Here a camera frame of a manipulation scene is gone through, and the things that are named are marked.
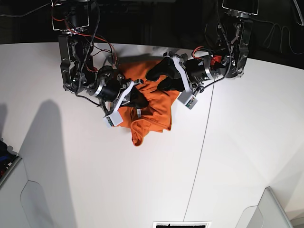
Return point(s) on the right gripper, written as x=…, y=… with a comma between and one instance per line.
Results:
x=114, y=92

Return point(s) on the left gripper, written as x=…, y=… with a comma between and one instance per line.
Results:
x=198, y=70

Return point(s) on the orange t-shirt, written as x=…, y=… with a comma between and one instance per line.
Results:
x=156, y=117

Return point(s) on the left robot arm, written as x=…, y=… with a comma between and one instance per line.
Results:
x=226, y=60

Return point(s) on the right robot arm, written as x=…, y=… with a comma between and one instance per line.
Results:
x=78, y=22

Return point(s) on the white framed black tray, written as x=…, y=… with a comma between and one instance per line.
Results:
x=183, y=224

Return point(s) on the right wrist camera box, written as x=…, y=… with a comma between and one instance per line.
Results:
x=112, y=120

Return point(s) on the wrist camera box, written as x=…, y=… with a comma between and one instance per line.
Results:
x=187, y=99
x=112, y=120

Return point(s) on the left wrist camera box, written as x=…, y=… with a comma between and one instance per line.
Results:
x=187, y=99

